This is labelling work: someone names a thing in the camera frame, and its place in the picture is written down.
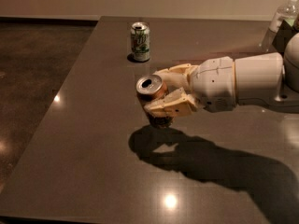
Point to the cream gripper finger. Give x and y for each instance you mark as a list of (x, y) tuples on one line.
[(178, 76), (177, 103)]

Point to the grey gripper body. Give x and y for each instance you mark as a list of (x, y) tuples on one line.
[(214, 82)]

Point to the orange soda can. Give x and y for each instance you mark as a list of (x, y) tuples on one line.
[(150, 88)]

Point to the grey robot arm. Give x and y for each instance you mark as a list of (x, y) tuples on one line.
[(270, 80)]

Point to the green white soda can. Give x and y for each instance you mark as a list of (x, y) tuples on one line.
[(140, 41)]

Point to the dark box at table edge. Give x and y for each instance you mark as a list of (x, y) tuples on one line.
[(285, 33)]

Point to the clear sanitizer pump bottle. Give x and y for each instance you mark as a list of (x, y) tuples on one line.
[(285, 12)]

